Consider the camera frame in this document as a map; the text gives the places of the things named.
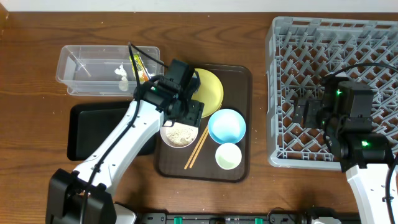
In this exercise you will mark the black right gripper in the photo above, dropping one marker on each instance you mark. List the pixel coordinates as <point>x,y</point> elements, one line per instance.
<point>313,106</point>

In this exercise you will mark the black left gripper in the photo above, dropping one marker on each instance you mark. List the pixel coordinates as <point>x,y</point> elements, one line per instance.
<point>193,111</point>

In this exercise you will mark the yellow green snack wrapper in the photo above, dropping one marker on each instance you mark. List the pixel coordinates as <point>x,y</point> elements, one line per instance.
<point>140,68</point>

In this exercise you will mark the pile of rice grains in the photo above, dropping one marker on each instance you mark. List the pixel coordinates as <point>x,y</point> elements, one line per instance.
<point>180,137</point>

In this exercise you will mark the white pink bowl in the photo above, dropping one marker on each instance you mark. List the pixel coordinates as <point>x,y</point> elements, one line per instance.
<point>170,125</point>

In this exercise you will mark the light blue bowl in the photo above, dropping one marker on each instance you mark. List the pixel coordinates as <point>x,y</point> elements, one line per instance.
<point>226,126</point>

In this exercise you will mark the small pale green cup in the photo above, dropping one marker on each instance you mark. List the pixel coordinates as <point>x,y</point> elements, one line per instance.
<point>228,156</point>

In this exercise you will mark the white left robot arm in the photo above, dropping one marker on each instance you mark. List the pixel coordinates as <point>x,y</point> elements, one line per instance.
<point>85,195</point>

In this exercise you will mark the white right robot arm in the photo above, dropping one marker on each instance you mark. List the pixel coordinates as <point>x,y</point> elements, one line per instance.
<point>366,158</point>

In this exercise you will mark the grey dishwasher rack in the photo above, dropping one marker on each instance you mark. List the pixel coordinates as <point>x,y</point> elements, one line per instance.
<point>299,52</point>

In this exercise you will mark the black waste tray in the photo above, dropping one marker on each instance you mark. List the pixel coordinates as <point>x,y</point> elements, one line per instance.
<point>90,124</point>

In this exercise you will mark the clear plastic waste bin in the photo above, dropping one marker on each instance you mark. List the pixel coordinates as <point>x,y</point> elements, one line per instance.
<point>88,70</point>

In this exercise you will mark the yellow plate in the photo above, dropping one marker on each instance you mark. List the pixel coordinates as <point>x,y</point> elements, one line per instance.
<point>210,92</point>

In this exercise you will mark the crumpled white paper scrap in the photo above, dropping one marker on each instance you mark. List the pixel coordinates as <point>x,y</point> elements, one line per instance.
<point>123,83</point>

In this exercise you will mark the right wooden chopstick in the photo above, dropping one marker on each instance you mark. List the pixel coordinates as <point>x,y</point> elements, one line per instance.
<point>199,152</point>

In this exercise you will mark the wooden chopstick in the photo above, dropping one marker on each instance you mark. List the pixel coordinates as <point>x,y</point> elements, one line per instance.
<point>199,152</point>
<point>196,148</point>

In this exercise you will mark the left wooden chopstick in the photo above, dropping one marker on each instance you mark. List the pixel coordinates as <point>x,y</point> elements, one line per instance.
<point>196,148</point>

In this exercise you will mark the dark brown serving tray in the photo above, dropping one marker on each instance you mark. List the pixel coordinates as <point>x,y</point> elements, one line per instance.
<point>179,162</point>

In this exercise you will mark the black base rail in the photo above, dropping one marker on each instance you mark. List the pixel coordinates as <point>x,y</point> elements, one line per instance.
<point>276,215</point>

